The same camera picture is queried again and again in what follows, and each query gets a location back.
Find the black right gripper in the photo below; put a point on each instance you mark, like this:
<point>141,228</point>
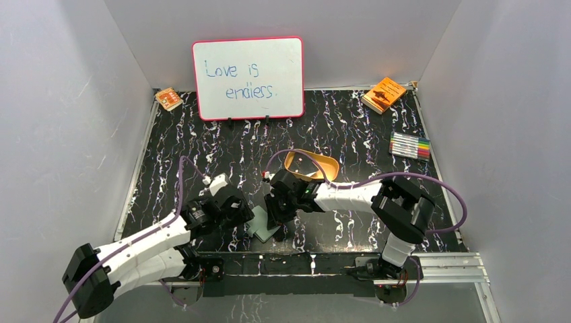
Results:
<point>274,217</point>

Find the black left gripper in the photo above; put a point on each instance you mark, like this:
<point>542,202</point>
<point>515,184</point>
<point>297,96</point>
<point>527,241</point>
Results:
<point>238,211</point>

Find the orange oval tray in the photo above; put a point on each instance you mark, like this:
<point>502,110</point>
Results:
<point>309,166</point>

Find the mint green card holder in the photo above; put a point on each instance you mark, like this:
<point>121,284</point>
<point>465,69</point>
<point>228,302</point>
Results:
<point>259,226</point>

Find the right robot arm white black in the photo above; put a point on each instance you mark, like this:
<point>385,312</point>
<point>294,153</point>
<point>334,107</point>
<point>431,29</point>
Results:
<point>404,208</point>

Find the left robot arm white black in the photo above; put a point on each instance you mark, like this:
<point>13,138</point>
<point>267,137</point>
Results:
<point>95,277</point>

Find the small orange card box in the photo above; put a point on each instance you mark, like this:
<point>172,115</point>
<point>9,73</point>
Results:
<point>168,99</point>

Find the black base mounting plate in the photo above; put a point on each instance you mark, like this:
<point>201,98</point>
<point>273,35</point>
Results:
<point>354,273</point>

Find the pink framed whiteboard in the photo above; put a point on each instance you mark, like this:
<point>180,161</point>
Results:
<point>255,78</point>

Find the orange book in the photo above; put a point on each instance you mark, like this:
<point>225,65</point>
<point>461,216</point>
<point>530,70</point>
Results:
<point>383,95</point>

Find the coloured marker pen set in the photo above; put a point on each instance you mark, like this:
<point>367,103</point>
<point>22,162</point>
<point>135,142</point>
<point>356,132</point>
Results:
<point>409,146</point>

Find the aluminium frame rail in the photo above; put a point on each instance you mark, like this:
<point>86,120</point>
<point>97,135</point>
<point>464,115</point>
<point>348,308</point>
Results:
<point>455,288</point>

